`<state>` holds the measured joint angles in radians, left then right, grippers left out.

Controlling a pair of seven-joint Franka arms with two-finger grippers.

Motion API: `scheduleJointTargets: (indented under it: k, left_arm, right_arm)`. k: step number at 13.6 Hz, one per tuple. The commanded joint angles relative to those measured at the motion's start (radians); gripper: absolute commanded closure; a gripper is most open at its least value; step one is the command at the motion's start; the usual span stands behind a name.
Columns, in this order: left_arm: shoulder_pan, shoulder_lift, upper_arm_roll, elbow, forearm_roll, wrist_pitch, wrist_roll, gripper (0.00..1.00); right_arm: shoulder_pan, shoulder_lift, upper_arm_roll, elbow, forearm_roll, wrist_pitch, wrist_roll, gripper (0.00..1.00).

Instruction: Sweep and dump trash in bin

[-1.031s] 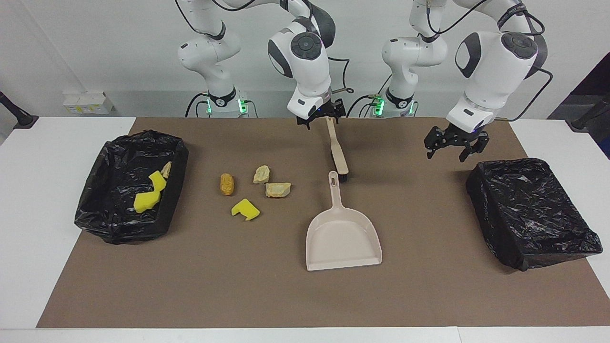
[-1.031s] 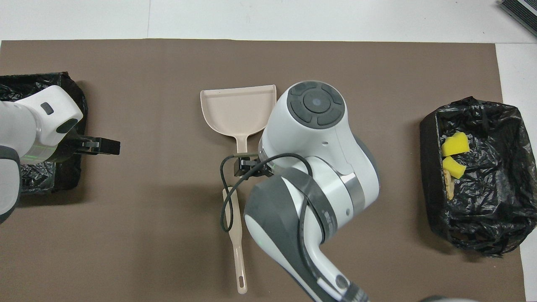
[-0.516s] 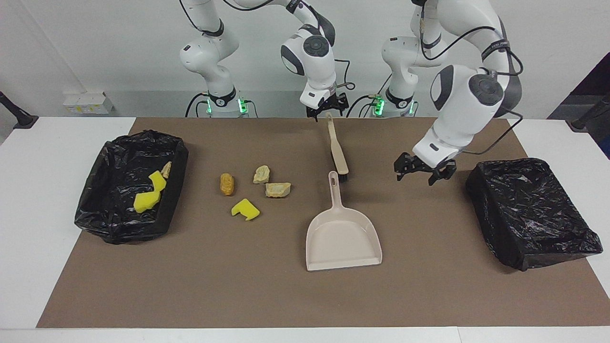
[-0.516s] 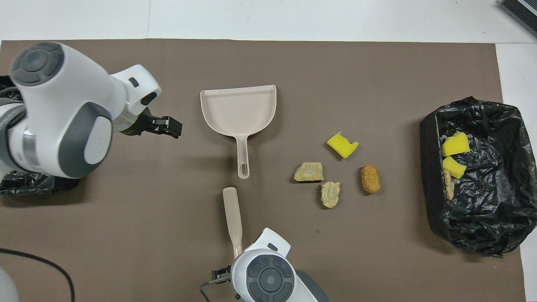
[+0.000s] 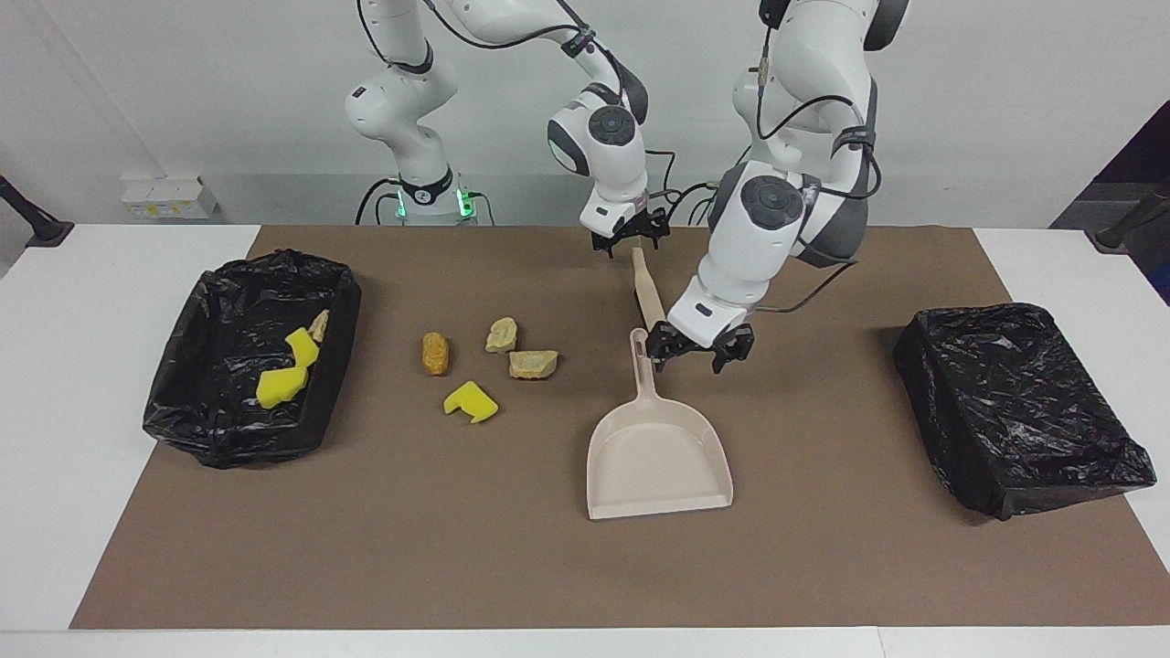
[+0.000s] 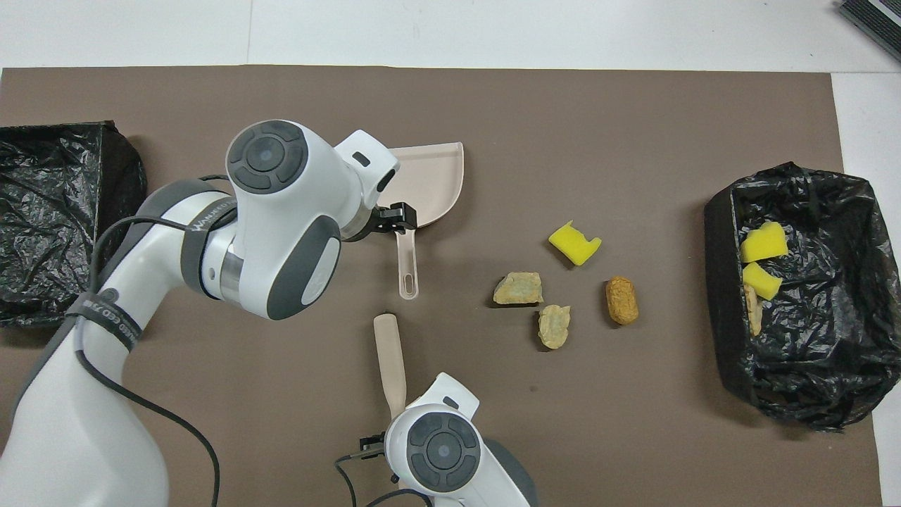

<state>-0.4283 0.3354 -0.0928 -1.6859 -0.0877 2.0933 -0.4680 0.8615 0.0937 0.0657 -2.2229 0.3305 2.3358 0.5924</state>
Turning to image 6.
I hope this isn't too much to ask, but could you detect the beige hand brush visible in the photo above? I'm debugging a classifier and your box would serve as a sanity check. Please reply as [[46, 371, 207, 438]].
[[373, 314, 408, 423]]

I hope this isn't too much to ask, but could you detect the cream sponge scrap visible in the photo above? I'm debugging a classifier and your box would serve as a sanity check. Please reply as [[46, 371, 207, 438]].
[[538, 304, 572, 350]]

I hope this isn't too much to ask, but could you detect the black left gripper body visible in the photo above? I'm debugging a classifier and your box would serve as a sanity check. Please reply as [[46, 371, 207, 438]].
[[341, 208, 384, 244]]

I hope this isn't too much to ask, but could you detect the dark grey ribbed device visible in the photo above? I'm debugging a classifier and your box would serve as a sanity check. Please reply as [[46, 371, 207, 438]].
[[836, 0, 901, 63]]

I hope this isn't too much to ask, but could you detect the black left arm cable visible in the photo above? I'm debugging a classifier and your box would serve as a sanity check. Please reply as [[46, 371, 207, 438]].
[[74, 175, 233, 507]]

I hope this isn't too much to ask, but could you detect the large yellow sponge chunk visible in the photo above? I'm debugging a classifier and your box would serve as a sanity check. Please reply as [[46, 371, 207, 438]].
[[741, 220, 789, 263]]

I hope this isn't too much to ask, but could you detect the small yellow sponge chunk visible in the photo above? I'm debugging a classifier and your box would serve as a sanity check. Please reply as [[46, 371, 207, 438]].
[[743, 263, 783, 301]]

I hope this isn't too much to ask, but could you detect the black bag lined bin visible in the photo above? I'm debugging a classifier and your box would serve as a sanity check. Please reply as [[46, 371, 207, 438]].
[[0, 120, 149, 329], [704, 161, 901, 432]]

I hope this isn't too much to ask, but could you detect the pale greenish sponge scrap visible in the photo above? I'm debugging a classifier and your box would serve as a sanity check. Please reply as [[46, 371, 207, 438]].
[[493, 272, 545, 306]]

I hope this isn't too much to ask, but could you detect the beige plastic dustpan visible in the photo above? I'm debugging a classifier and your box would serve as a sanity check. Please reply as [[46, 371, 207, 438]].
[[384, 142, 465, 301]]

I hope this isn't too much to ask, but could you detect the orange striped sponge scrap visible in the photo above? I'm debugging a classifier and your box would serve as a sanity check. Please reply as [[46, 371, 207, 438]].
[[745, 284, 763, 337]]

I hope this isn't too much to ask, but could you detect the brown oval sponge scrap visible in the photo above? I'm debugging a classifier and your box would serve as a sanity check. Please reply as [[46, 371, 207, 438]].
[[605, 276, 640, 326]]

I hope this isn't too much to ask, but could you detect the notched yellow sponge chunk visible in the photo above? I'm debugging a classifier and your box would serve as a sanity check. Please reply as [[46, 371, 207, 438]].
[[548, 220, 603, 267]]

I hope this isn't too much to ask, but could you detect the brown paper table mat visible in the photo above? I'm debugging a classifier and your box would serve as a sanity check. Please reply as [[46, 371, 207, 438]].
[[0, 65, 884, 507]]

